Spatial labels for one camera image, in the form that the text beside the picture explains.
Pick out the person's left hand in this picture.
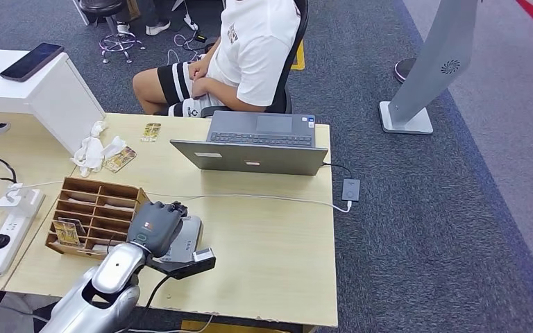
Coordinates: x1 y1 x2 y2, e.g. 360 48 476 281
190 78 212 100

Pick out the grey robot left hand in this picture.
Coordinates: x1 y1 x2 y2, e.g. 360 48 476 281
126 200 189 259

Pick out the person's right hand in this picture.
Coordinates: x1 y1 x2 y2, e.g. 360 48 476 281
187 58 211 81

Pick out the wooden card organizer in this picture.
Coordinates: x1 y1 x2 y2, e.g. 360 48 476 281
44 176 151 261

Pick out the grey card reader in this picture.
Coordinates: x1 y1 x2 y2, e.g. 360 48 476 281
155 214 204 264

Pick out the person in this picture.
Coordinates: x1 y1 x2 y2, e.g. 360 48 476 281
115 0 178 37
132 0 302 119

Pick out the gold patterned card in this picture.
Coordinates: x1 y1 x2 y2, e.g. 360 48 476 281
140 122 162 144
52 219 82 248
102 146 137 174

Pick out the dark patterned card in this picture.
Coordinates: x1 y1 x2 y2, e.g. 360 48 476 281
58 216 87 237

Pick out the black office chair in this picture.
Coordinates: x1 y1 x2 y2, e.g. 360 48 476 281
199 0 310 119

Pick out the grey laptop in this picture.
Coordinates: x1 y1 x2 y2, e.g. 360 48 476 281
169 110 330 177

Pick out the crumpled white tissue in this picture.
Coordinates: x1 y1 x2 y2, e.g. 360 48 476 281
69 120 128 178

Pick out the yellow floor marker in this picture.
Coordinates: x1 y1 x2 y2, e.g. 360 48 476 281
290 40 306 71

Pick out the chrome stool with black seat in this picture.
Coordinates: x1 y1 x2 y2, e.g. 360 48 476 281
78 0 147 65

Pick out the yellow flat board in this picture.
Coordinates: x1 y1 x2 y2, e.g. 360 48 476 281
181 320 290 333

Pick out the white furniture leg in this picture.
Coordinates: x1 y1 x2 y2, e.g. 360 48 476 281
71 0 90 26

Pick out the white charger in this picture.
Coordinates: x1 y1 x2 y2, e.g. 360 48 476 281
0 182 41 218

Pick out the white cabinet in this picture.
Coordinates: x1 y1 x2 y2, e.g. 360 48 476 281
0 48 106 156

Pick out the white desk power strip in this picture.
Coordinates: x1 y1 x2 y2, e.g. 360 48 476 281
0 188 46 277

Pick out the black smartphone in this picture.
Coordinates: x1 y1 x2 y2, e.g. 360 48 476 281
0 42 65 83

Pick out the round dark base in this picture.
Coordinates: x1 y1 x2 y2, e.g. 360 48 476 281
394 57 418 84

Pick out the grey kiosk stand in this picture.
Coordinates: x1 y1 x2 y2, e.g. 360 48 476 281
379 0 480 135

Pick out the white floor cable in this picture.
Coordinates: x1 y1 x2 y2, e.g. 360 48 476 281
166 32 208 67

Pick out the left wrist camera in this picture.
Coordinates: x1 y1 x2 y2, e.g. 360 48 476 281
146 248 217 281

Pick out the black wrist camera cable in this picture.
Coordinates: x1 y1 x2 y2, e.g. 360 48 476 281
126 275 171 333

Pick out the long white cable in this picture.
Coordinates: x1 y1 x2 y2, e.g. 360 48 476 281
13 179 354 214

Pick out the black laptop cable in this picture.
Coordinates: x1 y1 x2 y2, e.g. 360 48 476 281
321 162 354 180

